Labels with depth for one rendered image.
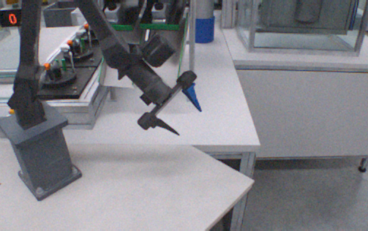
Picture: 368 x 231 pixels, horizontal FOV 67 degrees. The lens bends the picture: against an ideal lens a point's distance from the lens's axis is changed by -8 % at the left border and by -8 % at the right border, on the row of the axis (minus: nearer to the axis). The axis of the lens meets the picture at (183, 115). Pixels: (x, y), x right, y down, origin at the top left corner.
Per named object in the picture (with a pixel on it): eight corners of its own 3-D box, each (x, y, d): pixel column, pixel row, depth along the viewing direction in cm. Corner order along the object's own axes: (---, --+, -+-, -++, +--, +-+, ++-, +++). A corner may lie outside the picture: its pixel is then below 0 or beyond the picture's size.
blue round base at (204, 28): (214, 44, 180) (216, 20, 172) (189, 43, 181) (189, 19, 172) (213, 36, 194) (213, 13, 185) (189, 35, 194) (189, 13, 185)
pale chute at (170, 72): (179, 88, 104) (178, 84, 100) (143, 85, 106) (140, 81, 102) (189, 17, 110) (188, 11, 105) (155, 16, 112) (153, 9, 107)
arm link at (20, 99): (9, 111, 67) (1, 88, 64) (19, 93, 75) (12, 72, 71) (36, 108, 68) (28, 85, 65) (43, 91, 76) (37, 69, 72)
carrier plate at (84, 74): (80, 99, 105) (78, 94, 104) (19, 99, 105) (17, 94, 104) (96, 71, 125) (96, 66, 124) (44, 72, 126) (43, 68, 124)
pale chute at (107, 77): (136, 88, 104) (132, 84, 100) (102, 85, 106) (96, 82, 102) (149, 17, 110) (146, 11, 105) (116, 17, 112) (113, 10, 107)
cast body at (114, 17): (118, 29, 95) (113, 12, 90) (107, 28, 96) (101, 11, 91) (129, 13, 100) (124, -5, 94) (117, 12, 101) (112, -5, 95)
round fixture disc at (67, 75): (69, 88, 108) (69, 83, 107) (35, 88, 109) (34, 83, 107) (80, 72, 120) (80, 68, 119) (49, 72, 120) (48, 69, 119)
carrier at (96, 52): (97, 70, 127) (93, 42, 120) (45, 71, 127) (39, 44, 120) (110, 50, 147) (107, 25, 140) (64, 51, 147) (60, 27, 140)
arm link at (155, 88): (175, 52, 72) (170, 55, 78) (121, 107, 69) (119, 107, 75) (198, 76, 74) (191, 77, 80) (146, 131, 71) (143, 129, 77)
